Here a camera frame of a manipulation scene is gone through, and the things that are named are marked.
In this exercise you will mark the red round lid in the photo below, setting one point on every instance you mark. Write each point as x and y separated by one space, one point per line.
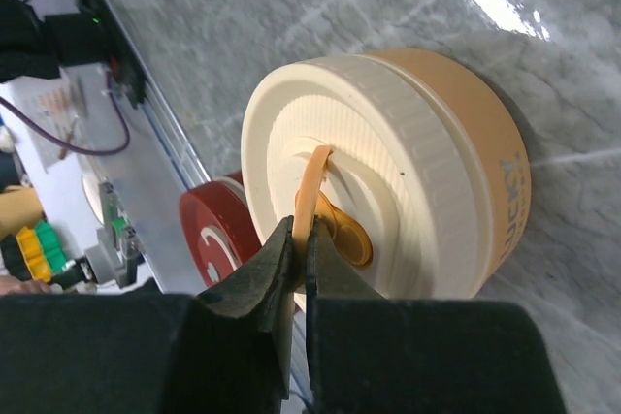
217 227

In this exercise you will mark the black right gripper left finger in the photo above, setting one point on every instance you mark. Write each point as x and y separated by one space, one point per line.
226 350

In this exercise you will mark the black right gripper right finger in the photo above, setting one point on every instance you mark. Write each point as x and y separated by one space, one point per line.
369 354

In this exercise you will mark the beige round lid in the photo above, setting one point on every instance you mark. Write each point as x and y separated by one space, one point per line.
401 166

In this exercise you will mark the beige white-lined bowl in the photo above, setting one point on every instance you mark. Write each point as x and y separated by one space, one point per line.
489 142

